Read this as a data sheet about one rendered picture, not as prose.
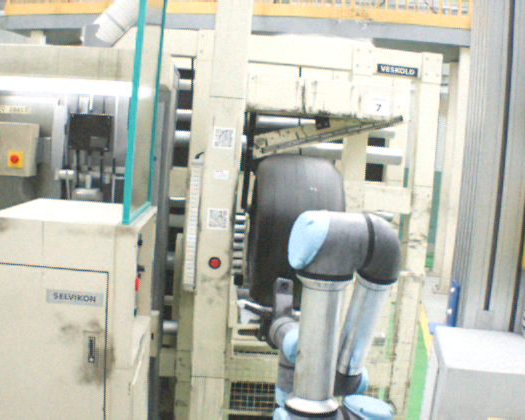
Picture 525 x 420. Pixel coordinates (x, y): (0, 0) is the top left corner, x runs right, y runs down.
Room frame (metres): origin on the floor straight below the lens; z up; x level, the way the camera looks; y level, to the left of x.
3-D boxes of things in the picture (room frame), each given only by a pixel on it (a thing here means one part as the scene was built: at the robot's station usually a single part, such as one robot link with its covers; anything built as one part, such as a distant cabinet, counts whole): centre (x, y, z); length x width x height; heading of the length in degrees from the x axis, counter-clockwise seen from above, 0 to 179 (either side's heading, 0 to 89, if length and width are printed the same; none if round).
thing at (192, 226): (2.38, 0.24, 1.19); 0.05 x 0.04 x 0.48; 4
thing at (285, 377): (1.47, -0.12, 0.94); 0.11 x 0.08 x 0.11; 105
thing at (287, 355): (1.47, -0.10, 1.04); 0.11 x 0.08 x 0.09; 15
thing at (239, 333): (2.31, -0.11, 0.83); 0.36 x 0.09 x 0.06; 94
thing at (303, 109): (2.76, -0.20, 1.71); 0.61 x 0.25 x 0.15; 94
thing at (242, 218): (2.82, 0.15, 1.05); 0.20 x 0.15 x 0.30; 94
